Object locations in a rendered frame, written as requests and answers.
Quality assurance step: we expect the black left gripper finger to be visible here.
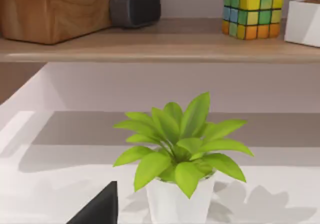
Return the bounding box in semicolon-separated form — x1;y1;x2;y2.
66;180;118;224

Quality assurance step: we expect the green plant in white pot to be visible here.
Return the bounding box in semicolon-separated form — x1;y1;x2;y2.
112;91;255;224

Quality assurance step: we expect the wooden shelf board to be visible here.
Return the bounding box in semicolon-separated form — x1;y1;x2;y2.
0;17;320;64

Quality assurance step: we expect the dark grey speaker box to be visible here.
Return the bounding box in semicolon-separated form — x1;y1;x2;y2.
109;0;162;30

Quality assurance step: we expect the brown wooden block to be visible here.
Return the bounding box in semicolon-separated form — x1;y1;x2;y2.
0;0;117;46

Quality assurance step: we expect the colourful puzzle cube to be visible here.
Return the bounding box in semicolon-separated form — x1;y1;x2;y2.
221;0;285;41

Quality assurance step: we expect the white square planter box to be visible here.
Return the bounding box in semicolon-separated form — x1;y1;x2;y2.
283;0;320;48

